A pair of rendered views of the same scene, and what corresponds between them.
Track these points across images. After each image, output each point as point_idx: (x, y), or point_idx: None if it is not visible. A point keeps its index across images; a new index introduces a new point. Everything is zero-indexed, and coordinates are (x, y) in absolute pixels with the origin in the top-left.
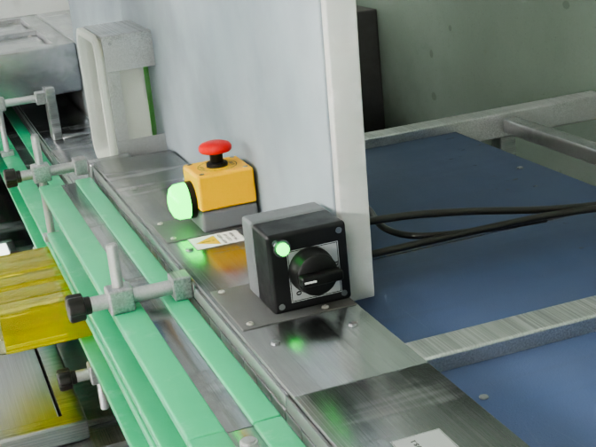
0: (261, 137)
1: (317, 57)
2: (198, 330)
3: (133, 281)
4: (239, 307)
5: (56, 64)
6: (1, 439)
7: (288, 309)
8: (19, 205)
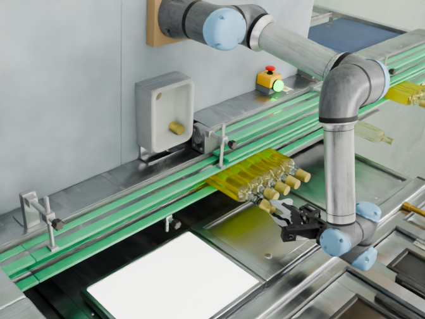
0: (272, 57)
1: (308, 19)
2: None
3: (307, 100)
4: None
5: None
6: (300, 190)
7: None
8: (97, 249)
